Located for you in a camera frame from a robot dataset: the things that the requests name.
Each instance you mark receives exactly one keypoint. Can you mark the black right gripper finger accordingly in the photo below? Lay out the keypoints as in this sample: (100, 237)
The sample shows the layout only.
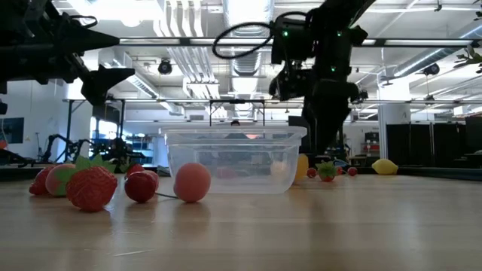
(316, 120)
(335, 120)

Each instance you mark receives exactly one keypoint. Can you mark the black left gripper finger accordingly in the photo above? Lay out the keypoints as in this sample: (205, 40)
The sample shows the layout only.
(98, 84)
(90, 40)

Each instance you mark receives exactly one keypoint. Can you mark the yellow toy banana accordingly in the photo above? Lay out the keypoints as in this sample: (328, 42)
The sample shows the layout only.
(302, 167)

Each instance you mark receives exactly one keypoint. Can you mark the red toy strawberry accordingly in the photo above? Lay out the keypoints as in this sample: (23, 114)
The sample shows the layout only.
(326, 174)
(92, 190)
(37, 184)
(135, 169)

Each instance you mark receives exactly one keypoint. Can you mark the yellow toy lemon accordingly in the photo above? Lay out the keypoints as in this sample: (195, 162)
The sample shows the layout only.
(384, 167)

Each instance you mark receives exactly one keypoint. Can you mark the clear plastic tupperware container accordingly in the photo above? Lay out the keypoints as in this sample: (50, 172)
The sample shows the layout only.
(233, 158)

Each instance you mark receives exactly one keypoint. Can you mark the pink toy peach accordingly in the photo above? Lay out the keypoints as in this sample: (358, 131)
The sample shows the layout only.
(192, 182)
(54, 180)

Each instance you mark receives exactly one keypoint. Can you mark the red toy cherry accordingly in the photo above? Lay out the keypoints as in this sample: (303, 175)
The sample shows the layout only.
(139, 187)
(352, 171)
(339, 171)
(311, 172)

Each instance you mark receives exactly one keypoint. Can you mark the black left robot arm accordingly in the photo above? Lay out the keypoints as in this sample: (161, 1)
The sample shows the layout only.
(11, 56)

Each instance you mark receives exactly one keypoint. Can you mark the black background robot arm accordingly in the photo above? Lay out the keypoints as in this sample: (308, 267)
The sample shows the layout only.
(54, 137)

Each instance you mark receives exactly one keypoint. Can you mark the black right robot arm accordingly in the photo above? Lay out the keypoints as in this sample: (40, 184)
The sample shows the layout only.
(339, 30)

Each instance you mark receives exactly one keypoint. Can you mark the black monitor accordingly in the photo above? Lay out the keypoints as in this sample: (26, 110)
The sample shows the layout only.
(295, 130)

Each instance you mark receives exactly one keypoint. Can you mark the long ceiling light bar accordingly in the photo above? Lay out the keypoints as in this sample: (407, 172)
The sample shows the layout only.
(150, 41)

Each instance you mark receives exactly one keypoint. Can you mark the black ceiling lamp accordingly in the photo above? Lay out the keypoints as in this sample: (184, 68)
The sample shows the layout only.
(432, 69)
(165, 67)

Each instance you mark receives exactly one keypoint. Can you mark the black partition panels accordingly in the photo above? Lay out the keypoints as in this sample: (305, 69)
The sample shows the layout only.
(410, 145)

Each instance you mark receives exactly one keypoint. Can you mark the person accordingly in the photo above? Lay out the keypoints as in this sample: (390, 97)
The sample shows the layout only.
(235, 123)

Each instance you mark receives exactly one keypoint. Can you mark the teal folded cloth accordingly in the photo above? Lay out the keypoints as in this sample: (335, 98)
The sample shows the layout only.
(162, 172)

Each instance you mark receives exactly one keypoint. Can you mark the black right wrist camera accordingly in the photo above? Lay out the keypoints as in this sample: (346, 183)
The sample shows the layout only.
(284, 86)

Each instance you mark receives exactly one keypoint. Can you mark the black upright stand frame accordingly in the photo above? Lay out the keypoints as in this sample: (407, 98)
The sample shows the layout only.
(69, 128)

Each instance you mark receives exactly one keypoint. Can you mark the long horizontal ceiling rail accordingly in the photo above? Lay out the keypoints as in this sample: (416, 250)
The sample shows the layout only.
(169, 101)

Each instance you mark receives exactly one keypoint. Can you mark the small black background frame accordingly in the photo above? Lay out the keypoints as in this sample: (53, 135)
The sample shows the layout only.
(237, 101)

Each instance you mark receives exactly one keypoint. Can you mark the silver ceiling air duct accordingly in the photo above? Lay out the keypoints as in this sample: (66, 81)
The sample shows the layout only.
(246, 67)

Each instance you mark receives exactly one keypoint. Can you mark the dark wall picture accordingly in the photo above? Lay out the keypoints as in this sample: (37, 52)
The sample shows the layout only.
(11, 130)

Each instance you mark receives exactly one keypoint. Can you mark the black aluminium table frame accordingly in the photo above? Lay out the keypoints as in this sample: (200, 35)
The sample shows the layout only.
(433, 172)

